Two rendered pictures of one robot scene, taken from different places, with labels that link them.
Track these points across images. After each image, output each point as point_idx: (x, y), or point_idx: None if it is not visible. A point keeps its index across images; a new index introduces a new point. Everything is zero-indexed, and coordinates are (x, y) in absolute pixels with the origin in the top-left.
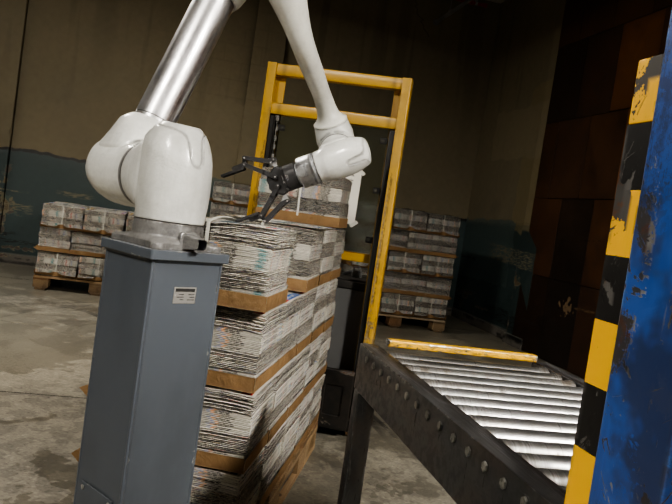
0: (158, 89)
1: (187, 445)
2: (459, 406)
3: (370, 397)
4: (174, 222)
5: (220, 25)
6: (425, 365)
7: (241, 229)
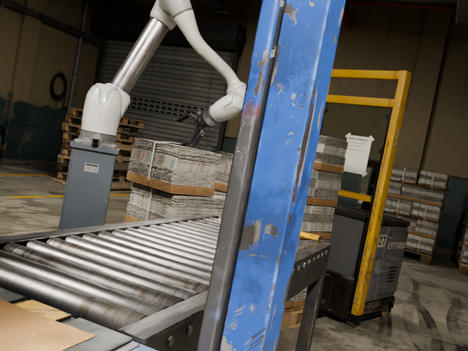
0: (119, 71)
1: None
2: (151, 225)
3: None
4: (89, 131)
5: (155, 36)
6: (216, 223)
7: (167, 146)
